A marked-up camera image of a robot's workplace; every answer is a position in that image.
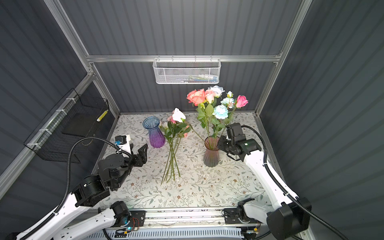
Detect pink glass vase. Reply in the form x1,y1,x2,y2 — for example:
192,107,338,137
203,137,220,168

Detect blue purple glass vase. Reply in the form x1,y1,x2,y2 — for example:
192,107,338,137
143,117,166,149

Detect single dark pink bud stem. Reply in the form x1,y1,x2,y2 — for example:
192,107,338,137
229,95,249,123

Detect light pink rose stem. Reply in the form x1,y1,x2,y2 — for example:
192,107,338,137
205,90,215,137

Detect white cream rose stem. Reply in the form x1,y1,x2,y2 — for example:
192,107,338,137
171,108,204,141

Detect red pink rose stem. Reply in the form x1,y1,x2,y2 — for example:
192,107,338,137
193,89,208,130

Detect deep pink rose stem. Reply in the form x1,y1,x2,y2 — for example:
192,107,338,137
187,90,197,104

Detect white spray rose stem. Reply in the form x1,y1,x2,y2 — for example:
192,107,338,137
212,91,236,138

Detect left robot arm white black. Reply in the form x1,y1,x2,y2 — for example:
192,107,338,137
6,144,148,240

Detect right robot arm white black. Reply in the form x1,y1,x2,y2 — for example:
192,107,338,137
218,123,312,240

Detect floral patterned table mat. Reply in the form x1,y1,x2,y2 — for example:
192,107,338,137
98,113,271,209

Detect small pink spray roses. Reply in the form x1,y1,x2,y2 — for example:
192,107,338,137
160,116,191,184

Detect yellow tube in basket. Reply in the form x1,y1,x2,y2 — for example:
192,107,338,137
97,110,109,122

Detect tubes in white basket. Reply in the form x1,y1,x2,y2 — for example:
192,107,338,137
179,74,220,84

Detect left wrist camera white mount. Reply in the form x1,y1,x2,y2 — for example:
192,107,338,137
115,135,131,154

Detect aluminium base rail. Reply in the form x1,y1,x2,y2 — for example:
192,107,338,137
55,205,301,240

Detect black wire basket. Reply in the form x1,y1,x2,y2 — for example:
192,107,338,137
24,91,109,162

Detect white wire mesh basket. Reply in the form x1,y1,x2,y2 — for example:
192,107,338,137
153,59,222,85

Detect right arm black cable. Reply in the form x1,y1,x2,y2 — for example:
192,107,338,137
241,124,350,240

